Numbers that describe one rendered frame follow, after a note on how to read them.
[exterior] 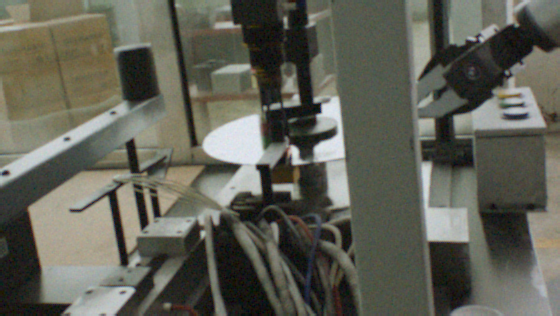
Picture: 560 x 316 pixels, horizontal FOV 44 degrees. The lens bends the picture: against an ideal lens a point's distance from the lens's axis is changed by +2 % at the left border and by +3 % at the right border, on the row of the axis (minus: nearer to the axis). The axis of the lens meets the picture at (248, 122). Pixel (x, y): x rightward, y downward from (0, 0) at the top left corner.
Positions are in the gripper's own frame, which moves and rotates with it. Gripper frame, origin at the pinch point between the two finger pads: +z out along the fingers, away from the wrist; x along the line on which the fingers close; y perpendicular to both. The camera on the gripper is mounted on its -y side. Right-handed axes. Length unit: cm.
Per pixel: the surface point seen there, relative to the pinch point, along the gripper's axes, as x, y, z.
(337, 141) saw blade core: 2.4, -3.8, 10.6
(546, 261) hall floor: -70, 153, 72
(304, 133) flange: 6.3, -3.9, 14.7
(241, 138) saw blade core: 11.7, -5.5, 24.4
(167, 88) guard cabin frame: 38, 28, 64
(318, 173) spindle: 0.1, -1.0, 19.0
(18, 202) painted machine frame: 15, -49, 17
